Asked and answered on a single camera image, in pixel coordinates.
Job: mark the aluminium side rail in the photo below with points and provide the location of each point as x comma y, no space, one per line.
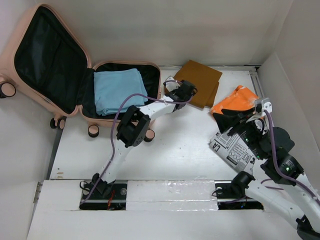
256,82

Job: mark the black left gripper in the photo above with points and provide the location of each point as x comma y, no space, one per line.
190,97

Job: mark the orange white cloth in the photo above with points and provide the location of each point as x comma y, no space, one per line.
241,99

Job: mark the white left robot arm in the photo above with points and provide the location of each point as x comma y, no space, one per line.
132,129

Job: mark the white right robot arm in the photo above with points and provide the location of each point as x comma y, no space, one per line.
303,214

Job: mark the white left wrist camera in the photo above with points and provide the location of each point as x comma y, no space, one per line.
170,85

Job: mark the light blue cloth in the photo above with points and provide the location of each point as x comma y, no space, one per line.
111,88

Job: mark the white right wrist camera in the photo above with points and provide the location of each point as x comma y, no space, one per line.
261,105

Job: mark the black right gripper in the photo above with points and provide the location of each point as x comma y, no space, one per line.
235,118

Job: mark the pink hard-shell suitcase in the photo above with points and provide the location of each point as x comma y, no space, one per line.
44,60

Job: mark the newspaper print cloth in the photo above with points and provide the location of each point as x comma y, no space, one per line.
234,151

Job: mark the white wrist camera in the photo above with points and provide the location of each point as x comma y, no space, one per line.
170,85
261,105

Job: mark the brown cloth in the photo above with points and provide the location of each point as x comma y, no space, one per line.
205,79

